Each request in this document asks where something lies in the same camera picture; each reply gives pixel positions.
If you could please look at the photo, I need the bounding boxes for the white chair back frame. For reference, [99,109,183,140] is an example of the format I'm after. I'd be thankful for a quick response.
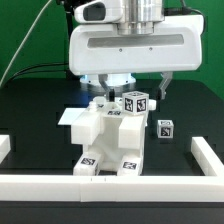
[71,96,156,151]

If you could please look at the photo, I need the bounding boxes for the black cables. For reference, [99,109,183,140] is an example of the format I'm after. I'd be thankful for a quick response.
[2,61,71,88]

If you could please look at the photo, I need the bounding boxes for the black camera stand pole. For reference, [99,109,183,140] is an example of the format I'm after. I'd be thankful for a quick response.
[55,0,81,35]

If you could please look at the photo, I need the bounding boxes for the white U-shaped obstacle fence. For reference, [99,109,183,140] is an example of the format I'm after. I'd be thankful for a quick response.
[0,137,224,202]

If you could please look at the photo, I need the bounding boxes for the grey cable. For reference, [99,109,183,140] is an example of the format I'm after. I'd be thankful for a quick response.
[0,0,54,90]

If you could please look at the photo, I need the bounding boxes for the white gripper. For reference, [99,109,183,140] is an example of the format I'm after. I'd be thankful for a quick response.
[69,0,203,102]

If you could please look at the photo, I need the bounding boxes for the white block at left edge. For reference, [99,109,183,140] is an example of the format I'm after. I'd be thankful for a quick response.
[0,135,11,164]

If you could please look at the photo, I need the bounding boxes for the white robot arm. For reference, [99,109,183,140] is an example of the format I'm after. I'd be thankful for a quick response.
[69,0,205,93]

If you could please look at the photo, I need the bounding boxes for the white chair seat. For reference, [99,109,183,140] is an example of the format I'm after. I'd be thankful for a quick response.
[92,114,122,172]

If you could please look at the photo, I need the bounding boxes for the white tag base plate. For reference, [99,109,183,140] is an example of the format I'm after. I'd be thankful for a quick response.
[58,108,84,126]

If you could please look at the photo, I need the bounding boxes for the white tagged cube nut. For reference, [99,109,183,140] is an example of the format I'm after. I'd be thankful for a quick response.
[157,120,174,138]
[122,91,149,115]

